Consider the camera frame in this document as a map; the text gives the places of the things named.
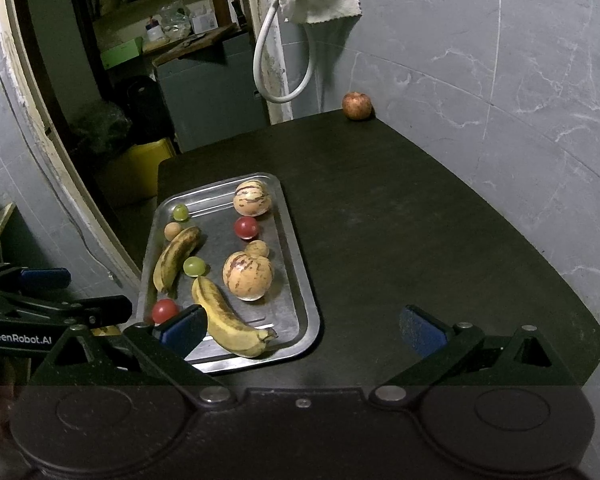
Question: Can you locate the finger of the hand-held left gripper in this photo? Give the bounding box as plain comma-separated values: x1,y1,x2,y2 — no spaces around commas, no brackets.
0,266,72,293
0,292,133,331

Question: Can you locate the yellow container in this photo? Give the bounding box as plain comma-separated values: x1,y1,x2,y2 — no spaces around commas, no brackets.
107,137,176,206

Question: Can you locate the cream door frame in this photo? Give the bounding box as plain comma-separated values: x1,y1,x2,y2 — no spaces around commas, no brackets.
0,0,293,286

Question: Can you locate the wooden board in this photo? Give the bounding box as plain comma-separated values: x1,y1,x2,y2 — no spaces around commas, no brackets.
142,22,236,58

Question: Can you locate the short spotted banana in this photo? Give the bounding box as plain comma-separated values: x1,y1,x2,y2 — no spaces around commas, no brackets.
152,226,202,293

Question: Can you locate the white hose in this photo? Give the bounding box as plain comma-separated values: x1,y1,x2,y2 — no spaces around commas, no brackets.
252,0,315,105

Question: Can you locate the red apple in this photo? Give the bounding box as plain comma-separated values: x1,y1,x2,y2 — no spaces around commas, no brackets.
341,91,373,121

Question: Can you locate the small red cherry tomato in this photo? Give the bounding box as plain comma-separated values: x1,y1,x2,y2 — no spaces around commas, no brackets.
151,298,180,326

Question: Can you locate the small white box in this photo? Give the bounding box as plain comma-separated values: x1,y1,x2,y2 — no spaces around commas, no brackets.
190,10,218,33

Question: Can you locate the clear plastic bag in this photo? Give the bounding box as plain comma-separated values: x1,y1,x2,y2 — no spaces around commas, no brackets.
160,2,193,36

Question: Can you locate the green box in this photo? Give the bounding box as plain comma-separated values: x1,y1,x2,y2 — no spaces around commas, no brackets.
100,37,145,68

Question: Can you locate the grey cabinet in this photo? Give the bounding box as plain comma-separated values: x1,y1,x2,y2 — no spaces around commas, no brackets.
152,30,271,153

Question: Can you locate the large red cherry tomato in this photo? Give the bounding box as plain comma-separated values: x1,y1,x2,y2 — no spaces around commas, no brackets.
233,216,260,240

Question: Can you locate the long yellow banana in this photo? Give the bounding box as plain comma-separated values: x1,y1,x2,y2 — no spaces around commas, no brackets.
191,275,278,359

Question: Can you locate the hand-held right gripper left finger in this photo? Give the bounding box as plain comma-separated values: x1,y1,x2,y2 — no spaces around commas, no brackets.
30,305,236,408

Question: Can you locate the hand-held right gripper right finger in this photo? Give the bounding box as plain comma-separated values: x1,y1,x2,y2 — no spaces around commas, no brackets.
369,305,579,407

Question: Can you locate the black bag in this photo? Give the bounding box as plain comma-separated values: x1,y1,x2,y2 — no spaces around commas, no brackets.
112,75,176,146

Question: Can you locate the metal tray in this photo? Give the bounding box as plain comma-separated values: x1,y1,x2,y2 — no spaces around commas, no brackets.
136,172,322,376

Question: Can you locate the striped pepino melon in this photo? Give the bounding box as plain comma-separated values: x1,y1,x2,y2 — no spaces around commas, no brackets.
222,251,275,302
232,180,272,217

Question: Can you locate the dark plastic bag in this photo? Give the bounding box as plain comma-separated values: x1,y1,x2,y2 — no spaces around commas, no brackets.
70,100,131,151

